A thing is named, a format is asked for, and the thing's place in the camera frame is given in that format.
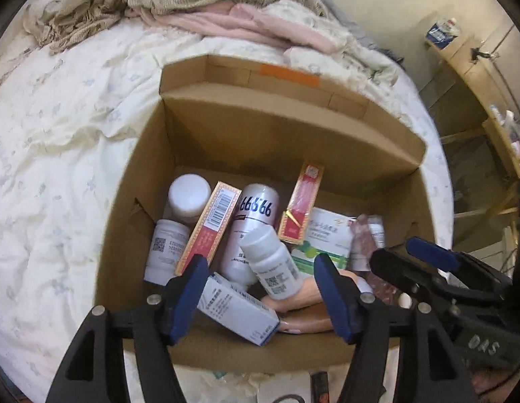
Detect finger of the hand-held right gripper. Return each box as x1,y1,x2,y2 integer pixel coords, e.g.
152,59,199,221
405,236,517,295
369,248,466,315

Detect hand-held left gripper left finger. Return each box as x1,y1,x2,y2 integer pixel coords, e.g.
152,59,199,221
45,254,210,403

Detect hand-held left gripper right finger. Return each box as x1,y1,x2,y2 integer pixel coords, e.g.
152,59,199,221
314,253,479,403

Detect pinkish sachet pack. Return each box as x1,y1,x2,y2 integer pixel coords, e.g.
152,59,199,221
349,214,387,273

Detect green and white medicine box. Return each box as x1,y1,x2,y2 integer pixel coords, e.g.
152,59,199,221
290,208,357,278

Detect small white pill bottle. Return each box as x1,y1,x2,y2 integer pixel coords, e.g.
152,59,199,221
239,226,303,301

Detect brown cardboard box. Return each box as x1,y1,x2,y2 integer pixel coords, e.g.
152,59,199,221
93,54,436,372

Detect white round container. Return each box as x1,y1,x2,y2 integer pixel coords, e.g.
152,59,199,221
257,380,311,403

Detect pink packet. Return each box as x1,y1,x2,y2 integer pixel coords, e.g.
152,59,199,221
365,273,405,307

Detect peach tube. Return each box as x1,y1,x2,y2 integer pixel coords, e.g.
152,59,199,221
279,304,336,335
260,271,372,312

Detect white bottle with printed label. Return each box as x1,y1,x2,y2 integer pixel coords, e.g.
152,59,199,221
143,219,191,285

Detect red box with barcode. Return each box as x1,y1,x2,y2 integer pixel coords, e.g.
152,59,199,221
174,181,242,277

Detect black tube with red mark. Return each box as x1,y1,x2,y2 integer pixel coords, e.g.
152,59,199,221
310,371,330,403

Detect slim red box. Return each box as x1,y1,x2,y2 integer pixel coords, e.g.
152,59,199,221
277,162,325,244

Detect white capped pill bottle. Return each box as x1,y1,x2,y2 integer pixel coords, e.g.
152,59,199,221
167,175,211,223

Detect tall white bottle blue print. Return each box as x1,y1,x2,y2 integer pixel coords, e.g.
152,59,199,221
220,183,278,292

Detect wooden shelf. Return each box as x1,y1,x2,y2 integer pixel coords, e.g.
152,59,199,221
424,21,520,177

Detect white floral quilt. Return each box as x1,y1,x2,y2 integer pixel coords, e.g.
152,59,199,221
260,0,401,89

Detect blue packet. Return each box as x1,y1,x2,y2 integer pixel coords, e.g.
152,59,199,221
425,17,462,49

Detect pink cloth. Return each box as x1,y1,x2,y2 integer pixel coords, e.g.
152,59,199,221
138,2,340,53

